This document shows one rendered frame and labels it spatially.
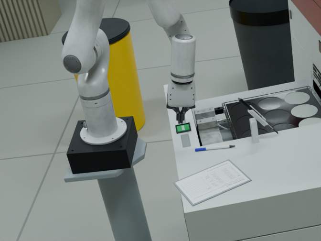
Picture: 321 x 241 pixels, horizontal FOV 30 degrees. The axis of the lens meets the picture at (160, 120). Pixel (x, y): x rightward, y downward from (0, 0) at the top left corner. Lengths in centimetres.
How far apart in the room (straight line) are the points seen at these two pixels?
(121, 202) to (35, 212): 128
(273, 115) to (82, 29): 80
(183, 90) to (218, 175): 37
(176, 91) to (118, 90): 189
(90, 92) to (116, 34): 166
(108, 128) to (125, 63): 165
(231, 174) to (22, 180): 233
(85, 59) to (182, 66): 35
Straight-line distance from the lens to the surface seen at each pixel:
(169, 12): 201
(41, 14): 642
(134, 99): 411
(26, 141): 451
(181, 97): 215
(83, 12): 212
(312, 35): 249
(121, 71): 397
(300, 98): 246
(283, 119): 233
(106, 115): 233
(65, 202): 372
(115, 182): 247
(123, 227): 261
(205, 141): 229
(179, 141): 217
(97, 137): 238
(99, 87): 227
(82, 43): 215
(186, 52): 206
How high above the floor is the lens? 209
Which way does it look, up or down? 29 degrees down
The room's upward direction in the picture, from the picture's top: 12 degrees counter-clockwise
